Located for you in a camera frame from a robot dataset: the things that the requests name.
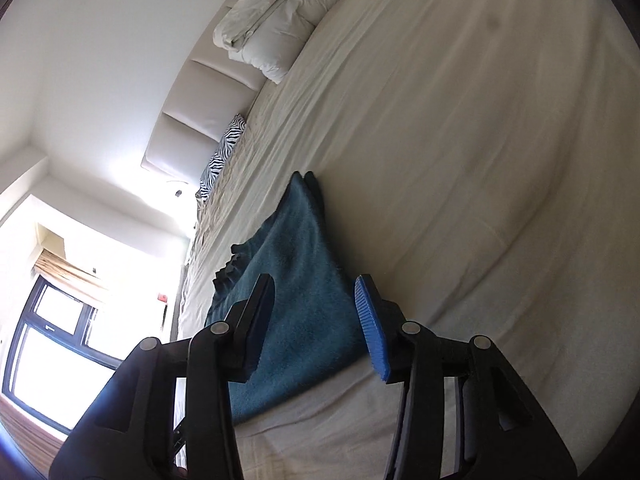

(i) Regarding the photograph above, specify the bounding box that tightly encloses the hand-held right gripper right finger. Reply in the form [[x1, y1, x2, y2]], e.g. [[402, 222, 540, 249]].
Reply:
[[354, 274, 586, 480]]

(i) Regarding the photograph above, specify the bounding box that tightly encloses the black framed window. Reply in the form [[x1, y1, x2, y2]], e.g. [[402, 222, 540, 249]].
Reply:
[[0, 277, 126, 433]]

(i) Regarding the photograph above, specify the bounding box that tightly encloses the white pillow with folded duvet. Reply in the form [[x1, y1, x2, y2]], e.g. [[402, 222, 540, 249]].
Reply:
[[212, 0, 361, 85]]

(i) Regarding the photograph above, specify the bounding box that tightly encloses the cream padded headboard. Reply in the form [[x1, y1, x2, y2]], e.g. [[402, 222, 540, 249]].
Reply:
[[141, 0, 381, 183]]

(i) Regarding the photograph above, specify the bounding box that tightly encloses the beige roman blind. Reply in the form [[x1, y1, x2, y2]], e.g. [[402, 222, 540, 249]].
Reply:
[[32, 247, 108, 306]]

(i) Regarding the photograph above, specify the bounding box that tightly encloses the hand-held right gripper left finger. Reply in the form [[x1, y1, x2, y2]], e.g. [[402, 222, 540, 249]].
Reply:
[[49, 274, 277, 480]]

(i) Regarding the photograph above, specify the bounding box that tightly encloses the dark teal knit sweater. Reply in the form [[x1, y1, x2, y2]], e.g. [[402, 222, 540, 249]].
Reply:
[[204, 171, 373, 423]]

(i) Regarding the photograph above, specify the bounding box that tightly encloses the bed with beige sheet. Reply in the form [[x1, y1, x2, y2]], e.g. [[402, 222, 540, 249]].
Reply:
[[170, 0, 633, 480]]

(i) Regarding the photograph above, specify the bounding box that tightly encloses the zebra print pillow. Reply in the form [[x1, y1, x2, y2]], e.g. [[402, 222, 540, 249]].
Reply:
[[195, 112, 248, 201]]

